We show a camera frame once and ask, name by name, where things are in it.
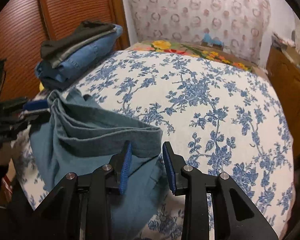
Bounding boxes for teal blue pants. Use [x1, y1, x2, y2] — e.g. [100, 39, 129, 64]
[30, 88, 168, 239]

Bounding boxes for dark navy folded garment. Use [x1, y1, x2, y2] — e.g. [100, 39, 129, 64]
[40, 77, 73, 91]

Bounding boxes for blue denim folded jeans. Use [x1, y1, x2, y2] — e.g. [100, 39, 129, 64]
[35, 24, 123, 81]

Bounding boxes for grey green folded garment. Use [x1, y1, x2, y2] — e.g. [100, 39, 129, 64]
[48, 27, 117, 69]

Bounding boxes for dark olive folded garment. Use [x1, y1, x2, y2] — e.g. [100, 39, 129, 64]
[40, 21, 115, 60]

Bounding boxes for brown louvred wardrobe door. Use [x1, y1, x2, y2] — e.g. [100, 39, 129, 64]
[0, 0, 130, 101]

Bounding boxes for blue floral bed sheet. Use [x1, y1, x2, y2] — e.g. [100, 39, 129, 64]
[11, 49, 295, 240]

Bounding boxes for wooden sideboard cabinet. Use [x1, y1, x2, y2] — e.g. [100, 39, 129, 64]
[266, 47, 300, 160]

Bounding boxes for colourful flower blanket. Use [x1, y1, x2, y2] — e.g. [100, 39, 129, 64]
[128, 40, 255, 73]

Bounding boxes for cardboard box with blue cloth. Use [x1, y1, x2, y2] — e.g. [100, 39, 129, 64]
[202, 33, 224, 50]

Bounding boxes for brown cardboard box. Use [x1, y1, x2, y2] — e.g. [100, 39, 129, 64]
[283, 46, 300, 70]

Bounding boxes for stack of papers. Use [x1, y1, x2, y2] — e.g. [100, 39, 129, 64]
[271, 32, 295, 50]

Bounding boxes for pink circle pattern curtain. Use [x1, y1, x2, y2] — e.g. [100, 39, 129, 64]
[128, 0, 271, 63]

